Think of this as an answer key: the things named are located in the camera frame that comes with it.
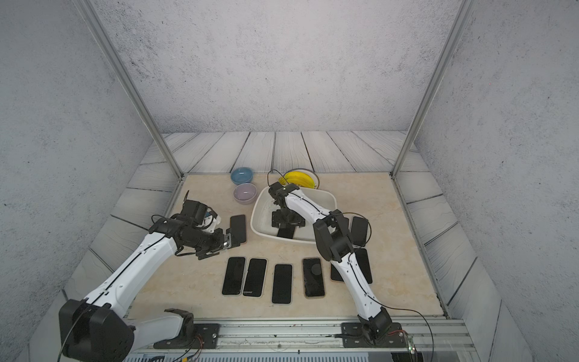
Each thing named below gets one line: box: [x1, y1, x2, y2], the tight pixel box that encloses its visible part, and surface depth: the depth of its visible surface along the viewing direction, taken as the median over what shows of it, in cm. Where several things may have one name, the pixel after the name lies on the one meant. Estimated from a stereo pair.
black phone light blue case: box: [221, 257, 246, 295], surface depth 88 cm
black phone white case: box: [242, 258, 267, 298], surface depth 88 cm
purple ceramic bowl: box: [232, 182, 258, 206], surface depth 110 cm
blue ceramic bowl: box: [230, 166, 255, 186], surface depth 121 cm
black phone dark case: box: [271, 263, 293, 304], surface depth 86 cm
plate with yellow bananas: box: [278, 168, 320, 190], surface depth 116 cm
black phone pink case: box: [302, 257, 326, 299], surface depth 88 cm
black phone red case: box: [229, 214, 247, 244], surface depth 103 cm
